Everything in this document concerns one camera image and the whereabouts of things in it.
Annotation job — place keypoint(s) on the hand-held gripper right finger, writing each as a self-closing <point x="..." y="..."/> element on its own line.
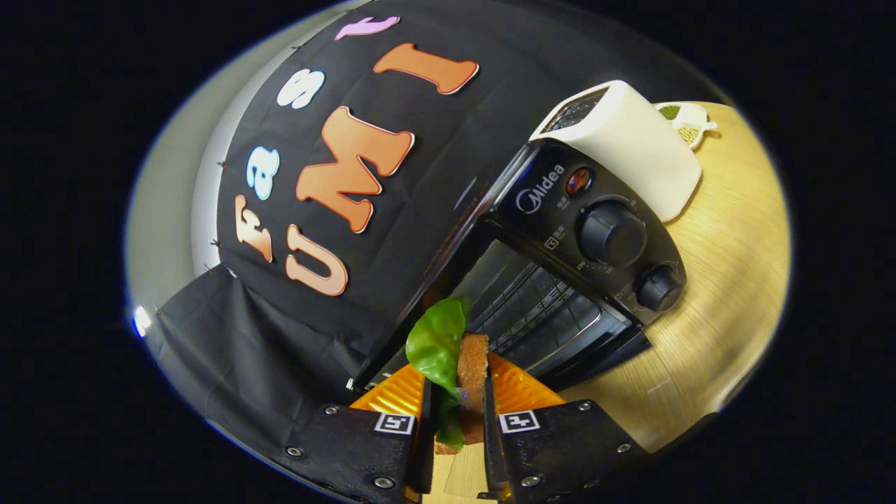
<point x="560" y="448"/>

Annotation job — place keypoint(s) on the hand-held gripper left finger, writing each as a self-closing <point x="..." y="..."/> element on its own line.
<point x="350" y="448"/>

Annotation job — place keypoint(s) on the lettuce bread sandwich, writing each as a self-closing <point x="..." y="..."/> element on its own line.
<point x="437" y="339"/>

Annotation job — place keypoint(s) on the black toaster oven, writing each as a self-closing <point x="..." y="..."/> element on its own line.
<point x="602" y="224"/>

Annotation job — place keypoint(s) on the white pop-up toaster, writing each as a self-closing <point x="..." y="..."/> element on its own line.
<point x="630" y="147"/>

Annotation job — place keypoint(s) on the white divided bean dish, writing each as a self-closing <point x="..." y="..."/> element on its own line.
<point x="689" y="126"/>

